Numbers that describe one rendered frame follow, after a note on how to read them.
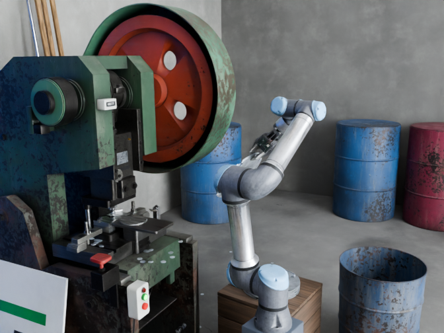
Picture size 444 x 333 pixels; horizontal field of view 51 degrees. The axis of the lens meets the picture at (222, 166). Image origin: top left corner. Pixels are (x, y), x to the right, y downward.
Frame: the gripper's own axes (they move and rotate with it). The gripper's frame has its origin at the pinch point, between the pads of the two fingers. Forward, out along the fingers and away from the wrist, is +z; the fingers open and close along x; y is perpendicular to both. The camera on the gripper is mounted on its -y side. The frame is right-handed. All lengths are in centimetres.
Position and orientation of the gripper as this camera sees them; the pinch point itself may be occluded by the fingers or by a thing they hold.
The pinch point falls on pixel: (252, 156)
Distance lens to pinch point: 215.0
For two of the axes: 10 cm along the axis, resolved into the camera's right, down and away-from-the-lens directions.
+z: -6.4, 6.3, 4.4
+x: 6.6, 7.5, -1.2
